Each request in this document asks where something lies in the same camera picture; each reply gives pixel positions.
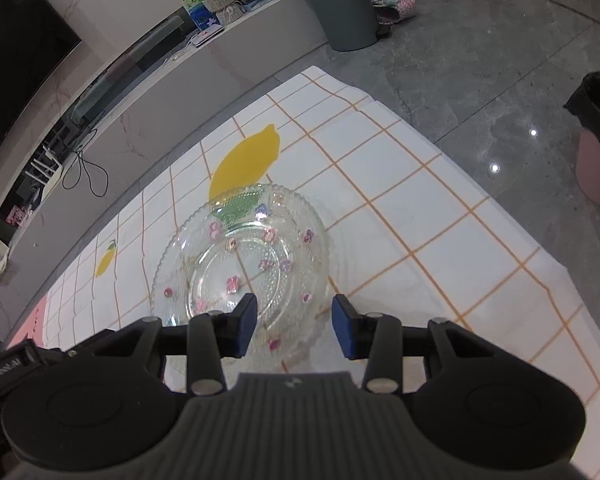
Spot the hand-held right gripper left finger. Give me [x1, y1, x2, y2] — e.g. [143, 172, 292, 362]
[82, 292, 258, 396]

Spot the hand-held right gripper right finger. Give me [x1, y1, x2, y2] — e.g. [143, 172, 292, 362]
[331, 294, 486, 395]

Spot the pink printed mat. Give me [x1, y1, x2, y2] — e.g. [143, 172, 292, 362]
[5, 294, 49, 349]

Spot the white checkered lemon tablecloth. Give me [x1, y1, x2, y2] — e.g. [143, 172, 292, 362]
[45, 65, 600, 411]

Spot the pink flower ornament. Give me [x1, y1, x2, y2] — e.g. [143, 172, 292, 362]
[5, 204, 34, 227]

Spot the white router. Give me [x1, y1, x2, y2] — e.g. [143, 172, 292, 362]
[25, 145, 64, 189]

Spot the marble tv bench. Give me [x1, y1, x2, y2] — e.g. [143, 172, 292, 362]
[0, 0, 331, 342]

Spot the black television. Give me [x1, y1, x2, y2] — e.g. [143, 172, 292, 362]
[0, 0, 84, 177]

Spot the grey trash bin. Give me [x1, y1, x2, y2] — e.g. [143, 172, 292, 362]
[297, 0, 381, 52]

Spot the woven basket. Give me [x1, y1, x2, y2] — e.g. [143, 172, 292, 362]
[202, 0, 247, 27]

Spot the pink patterned bag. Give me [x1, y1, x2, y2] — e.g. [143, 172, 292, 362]
[371, 0, 420, 26]

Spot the blue picture card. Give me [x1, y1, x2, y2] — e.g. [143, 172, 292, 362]
[175, 0, 207, 32]

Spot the black cable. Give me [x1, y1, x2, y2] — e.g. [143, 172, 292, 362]
[60, 125, 109, 197]

